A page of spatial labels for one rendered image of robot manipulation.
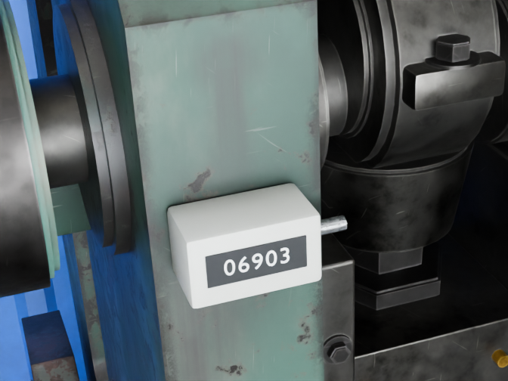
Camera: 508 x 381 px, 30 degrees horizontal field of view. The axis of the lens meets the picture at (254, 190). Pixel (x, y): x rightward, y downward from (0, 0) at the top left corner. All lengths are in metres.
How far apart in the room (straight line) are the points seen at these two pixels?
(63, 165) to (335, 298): 0.18
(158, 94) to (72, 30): 0.11
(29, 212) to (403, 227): 0.26
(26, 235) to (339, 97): 0.22
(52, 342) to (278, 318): 0.66
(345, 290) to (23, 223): 0.19
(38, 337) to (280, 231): 0.76
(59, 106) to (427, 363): 0.30
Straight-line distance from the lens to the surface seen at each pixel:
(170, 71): 0.46
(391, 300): 0.69
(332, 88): 0.60
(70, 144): 0.57
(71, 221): 0.74
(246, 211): 0.47
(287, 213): 0.47
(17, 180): 0.51
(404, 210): 0.64
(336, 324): 0.57
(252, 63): 0.47
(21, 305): 1.96
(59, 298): 1.99
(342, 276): 0.56
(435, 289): 0.70
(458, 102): 0.57
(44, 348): 1.16
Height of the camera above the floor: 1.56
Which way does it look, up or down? 28 degrees down
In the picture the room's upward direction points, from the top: 3 degrees counter-clockwise
